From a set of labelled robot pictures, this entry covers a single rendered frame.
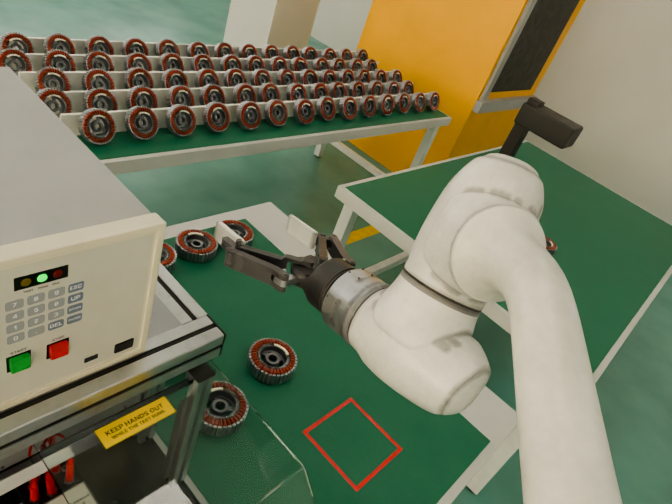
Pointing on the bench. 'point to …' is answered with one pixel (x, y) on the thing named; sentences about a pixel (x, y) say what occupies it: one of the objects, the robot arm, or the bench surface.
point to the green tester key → (20, 363)
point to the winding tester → (66, 252)
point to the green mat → (328, 393)
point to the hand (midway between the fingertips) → (258, 228)
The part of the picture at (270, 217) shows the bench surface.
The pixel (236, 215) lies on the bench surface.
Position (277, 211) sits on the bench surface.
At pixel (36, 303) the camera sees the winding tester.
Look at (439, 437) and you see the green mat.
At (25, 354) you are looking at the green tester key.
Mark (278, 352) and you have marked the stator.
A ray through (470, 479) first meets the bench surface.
